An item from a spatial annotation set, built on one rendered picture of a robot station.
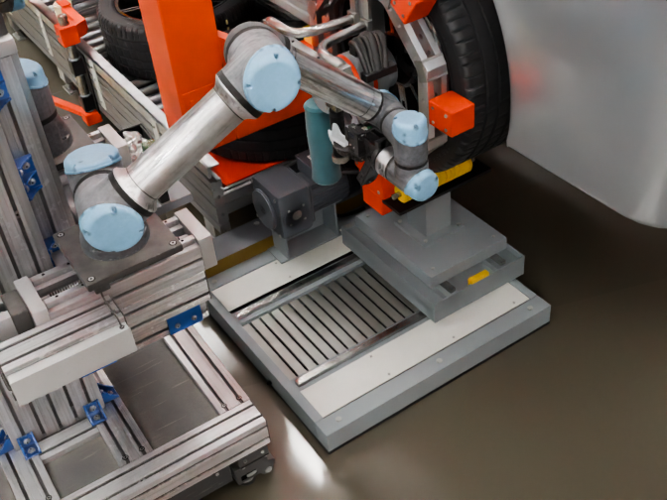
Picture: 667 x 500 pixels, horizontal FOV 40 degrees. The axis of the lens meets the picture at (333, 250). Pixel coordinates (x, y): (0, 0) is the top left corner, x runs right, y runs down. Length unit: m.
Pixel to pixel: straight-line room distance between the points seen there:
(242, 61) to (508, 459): 1.36
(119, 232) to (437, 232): 1.32
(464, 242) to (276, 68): 1.29
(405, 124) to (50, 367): 0.89
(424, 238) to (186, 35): 0.94
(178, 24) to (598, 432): 1.62
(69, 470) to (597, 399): 1.45
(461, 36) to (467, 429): 1.08
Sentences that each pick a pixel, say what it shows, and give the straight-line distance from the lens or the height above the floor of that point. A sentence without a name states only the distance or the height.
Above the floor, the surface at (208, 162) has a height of 0.39.
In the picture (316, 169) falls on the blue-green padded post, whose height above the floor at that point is 0.54.
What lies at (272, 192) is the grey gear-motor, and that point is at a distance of 2.83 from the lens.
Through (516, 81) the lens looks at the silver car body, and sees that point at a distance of 2.23.
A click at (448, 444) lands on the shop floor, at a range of 2.59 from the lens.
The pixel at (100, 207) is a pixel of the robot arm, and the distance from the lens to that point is 1.79.
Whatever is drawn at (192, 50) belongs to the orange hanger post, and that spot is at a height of 0.86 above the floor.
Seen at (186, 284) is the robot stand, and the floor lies 0.67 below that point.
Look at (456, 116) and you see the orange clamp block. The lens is 2.23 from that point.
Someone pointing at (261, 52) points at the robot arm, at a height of 1.26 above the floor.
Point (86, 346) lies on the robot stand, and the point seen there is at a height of 0.73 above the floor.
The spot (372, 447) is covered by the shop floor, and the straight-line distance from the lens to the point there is 2.59.
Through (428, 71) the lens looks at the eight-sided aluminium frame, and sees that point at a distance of 2.24.
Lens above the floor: 2.04
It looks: 39 degrees down
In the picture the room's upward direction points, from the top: 6 degrees counter-clockwise
